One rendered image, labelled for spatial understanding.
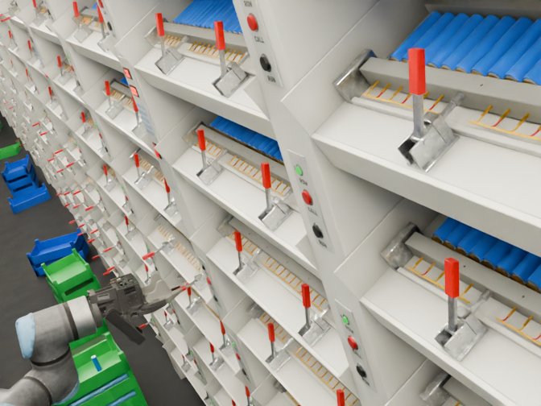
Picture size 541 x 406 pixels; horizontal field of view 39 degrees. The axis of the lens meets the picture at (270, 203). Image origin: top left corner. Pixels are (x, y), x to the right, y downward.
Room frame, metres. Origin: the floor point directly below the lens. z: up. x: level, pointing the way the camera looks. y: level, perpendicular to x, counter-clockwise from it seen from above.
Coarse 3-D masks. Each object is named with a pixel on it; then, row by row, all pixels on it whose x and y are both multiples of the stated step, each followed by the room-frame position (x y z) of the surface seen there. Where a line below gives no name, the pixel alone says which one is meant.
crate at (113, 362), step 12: (108, 336) 2.58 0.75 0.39; (96, 348) 2.57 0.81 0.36; (108, 348) 2.58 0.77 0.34; (84, 360) 2.55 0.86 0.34; (108, 360) 2.52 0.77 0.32; (120, 360) 2.41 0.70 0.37; (84, 372) 2.49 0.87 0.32; (96, 372) 2.46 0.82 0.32; (108, 372) 2.38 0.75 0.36; (120, 372) 2.40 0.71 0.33; (84, 384) 2.35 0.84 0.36; (96, 384) 2.36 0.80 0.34
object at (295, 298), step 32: (224, 224) 1.40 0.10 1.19; (224, 256) 1.34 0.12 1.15; (256, 256) 1.24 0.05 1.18; (288, 256) 1.16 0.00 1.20; (256, 288) 1.18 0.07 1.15; (288, 288) 1.11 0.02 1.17; (320, 288) 1.03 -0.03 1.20; (288, 320) 1.05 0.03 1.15; (320, 320) 0.98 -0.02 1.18; (320, 352) 0.94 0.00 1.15; (352, 384) 0.82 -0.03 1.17
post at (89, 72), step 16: (48, 0) 2.06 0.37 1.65; (64, 0) 2.08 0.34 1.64; (80, 64) 2.07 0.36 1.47; (96, 64) 2.08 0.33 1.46; (80, 80) 2.09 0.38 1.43; (96, 80) 2.08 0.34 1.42; (112, 128) 2.07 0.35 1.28; (112, 144) 2.07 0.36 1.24; (128, 144) 2.08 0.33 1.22; (112, 160) 2.11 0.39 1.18; (128, 192) 2.07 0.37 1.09; (144, 208) 2.07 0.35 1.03; (160, 256) 2.07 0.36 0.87; (160, 272) 2.08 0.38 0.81; (176, 304) 2.07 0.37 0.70; (208, 368) 2.07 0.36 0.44
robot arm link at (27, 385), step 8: (24, 376) 1.49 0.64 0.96; (16, 384) 1.46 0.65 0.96; (24, 384) 1.45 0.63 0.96; (32, 384) 1.45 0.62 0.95; (40, 384) 1.46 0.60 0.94; (0, 392) 1.45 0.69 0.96; (8, 392) 1.44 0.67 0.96; (16, 392) 1.43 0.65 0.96; (24, 392) 1.43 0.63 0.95; (32, 392) 1.43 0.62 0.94; (40, 392) 1.44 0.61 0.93; (48, 392) 1.45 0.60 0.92; (0, 400) 1.41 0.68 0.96; (8, 400) 1.41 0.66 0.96; (16, 400) 1.41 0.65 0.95; (24, 400) 1.41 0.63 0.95; (32, 400) 1.42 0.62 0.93; (40, 400) 1.43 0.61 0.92; (48, 400) 1.45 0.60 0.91
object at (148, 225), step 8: (152, 216) 2.07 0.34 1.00; (160, 216) 2.06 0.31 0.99; (144, 224) 2.06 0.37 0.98; (152, 224) 2.07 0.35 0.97; (160, 224) 2.06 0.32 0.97; (144, 232) 2.06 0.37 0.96; (152, 232) 2.06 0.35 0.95; (152, 240) 2.02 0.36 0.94; (160, 240) 1.99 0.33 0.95; (168, 256) 1.88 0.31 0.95; (176, 256) 1.85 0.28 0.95; (176, 264) 1.81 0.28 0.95; (184, 264) 1.79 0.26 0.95; (184, 272) 1.75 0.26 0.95; (192, 272) 1.73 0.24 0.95; (192, 280) 1.69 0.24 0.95; (208, 288) 1.62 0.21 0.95; (208, 296) 1.59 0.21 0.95; (208, 304) 1.48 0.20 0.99; (216, 312) 1.49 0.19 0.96
